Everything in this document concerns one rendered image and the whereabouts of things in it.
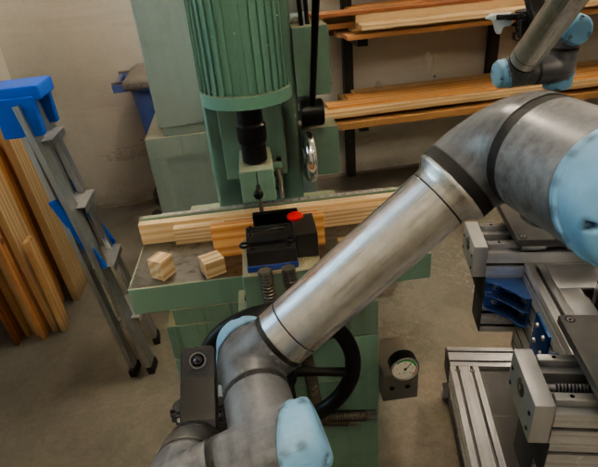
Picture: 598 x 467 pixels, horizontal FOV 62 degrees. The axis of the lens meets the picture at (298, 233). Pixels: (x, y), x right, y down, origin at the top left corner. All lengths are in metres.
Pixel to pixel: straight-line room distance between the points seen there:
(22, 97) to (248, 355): 1.32
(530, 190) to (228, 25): 0.60
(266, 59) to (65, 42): 2.63
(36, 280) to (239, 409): 2.02
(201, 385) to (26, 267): 1.83
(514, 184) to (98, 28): 3.10
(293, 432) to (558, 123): 0.36
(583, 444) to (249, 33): 0.89
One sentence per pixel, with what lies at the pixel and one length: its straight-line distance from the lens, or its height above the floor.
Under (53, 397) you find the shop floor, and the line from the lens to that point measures 2.27.
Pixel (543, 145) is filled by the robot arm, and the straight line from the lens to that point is 0.47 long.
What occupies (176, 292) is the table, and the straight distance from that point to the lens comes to 1.01.
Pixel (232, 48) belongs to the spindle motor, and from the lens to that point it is 0.91.
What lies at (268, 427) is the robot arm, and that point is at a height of 1.05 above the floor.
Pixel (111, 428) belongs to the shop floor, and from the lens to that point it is 2.05.
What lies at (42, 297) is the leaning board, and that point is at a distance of 2.52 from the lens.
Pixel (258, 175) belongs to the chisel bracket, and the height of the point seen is 1.06.
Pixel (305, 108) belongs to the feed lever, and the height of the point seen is 1.14.
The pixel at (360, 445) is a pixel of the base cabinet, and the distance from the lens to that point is 1.36.
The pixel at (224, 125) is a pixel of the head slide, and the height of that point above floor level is 1.13.
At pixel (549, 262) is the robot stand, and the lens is 1.37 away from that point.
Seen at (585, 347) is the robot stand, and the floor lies 0.82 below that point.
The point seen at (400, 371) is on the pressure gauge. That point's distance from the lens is 1.11.
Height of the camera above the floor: 1.44
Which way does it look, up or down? 29 degrees down
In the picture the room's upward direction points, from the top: 5 degrees counter-clockwise
